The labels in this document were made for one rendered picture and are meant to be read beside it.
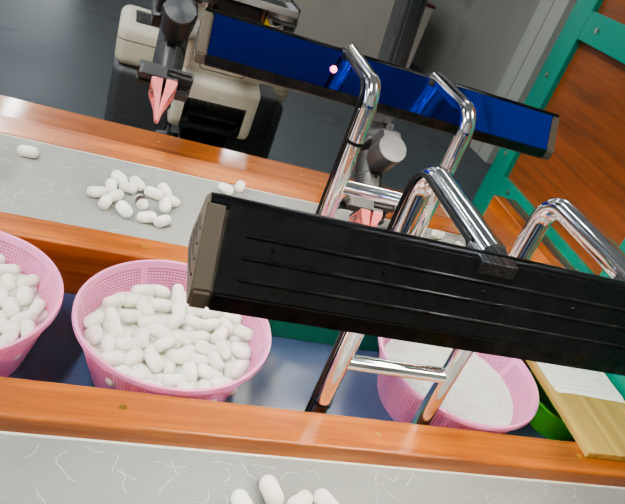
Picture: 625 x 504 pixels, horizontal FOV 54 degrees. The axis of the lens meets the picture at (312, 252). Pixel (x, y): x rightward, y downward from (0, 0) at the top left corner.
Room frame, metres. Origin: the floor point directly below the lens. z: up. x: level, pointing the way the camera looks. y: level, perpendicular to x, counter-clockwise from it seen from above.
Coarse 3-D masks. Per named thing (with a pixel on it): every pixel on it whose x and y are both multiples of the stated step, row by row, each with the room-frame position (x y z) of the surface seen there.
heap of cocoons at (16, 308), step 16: (0, 256) 0.67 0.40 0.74; (0, 272) 0.64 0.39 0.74; (16, 272) 0.65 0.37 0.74; (0, 288) 0.61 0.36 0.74; (16, 288) 0.63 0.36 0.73; (32, 288) 0.64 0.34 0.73; (0, 304) 0.59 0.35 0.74; (16, 304) 0.59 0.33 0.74; (32, 304) 0.60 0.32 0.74; (0, 320) 0.55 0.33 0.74; (16, 320) 0.57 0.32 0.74; (32, 320) 0.58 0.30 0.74; (0, 336) 0.55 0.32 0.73; (16, 336) 0.54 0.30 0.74
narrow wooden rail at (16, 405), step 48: (0, 384) 0.45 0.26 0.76; (48, 384) 0.47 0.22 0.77; (48, 432) 0.43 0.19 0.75; (96, 432) 0.44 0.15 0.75; (144, 432) 0.46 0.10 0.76; (192, 432) 0.48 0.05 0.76; (240, 432) 0.51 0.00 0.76; (288, 432) 0.53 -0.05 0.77; (336, 432) 0.56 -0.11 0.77; (384, 432) 0.59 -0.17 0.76; (432, 432) 0.63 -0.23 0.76; (480, 432) 0.66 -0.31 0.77; (576, 480) 0.66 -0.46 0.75; (624, 480) 0.69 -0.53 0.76
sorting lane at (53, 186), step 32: (0, 160) 0.91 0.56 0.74; (32, 160) 0.95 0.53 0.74; (64, 160) 0.99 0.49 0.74; (96, 160) 1.03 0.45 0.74; (0, 192) 0.82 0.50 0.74; (32, 192) 0.85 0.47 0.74; (64, 192) 0.89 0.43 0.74; (192, 192) 1.05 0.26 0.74; (256, 192) 1.15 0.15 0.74; (96, 224) 0.83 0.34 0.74; (128, 224) 0.86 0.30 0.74; (192, 224) 0.94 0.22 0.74; (384, 224) 1.24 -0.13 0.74
